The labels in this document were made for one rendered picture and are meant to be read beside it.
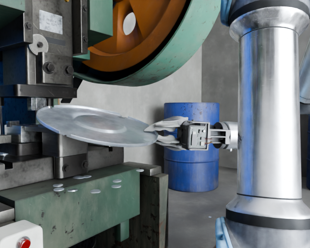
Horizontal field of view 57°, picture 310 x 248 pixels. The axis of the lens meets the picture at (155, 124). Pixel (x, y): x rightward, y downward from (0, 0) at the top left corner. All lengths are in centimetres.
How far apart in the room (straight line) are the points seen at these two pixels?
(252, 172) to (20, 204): 46
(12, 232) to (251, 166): 39
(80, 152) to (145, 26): 55
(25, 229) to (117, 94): 235
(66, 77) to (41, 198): 34
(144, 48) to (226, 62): 314
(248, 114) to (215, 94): 374
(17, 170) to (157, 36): 61
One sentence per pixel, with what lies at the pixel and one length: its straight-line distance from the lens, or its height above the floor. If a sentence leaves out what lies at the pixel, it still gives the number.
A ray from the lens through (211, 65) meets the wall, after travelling 422.
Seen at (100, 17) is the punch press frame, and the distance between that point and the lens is 95.
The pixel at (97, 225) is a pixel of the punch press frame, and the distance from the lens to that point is 81.
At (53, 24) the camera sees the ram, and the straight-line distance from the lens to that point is 89.
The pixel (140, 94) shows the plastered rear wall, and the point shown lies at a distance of 308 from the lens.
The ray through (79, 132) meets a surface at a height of 78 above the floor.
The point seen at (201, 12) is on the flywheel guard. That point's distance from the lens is 100.
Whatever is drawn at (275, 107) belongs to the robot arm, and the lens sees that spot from 42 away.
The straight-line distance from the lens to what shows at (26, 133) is 86.
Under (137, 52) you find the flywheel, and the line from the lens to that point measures 107.
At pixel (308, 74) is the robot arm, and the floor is 90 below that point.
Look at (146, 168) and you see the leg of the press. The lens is 90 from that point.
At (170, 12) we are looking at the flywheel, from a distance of 102.
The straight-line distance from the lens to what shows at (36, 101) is 90.
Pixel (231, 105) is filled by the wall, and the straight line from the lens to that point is 406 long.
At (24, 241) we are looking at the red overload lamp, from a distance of 54.
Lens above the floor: 83
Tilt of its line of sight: 3 degrees down
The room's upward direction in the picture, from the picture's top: straight up
